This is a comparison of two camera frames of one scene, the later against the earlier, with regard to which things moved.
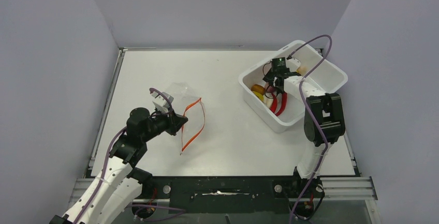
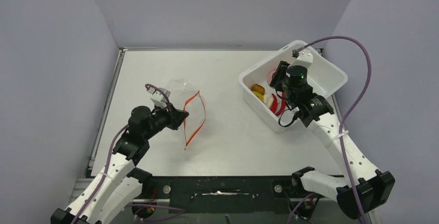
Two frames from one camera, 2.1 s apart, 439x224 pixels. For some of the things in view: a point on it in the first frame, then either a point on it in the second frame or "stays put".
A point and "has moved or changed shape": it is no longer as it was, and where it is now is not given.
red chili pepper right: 284,99 stays put
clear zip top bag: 185,100 stays put
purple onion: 271,89 has moved or changed shape
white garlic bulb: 267,101 stays put
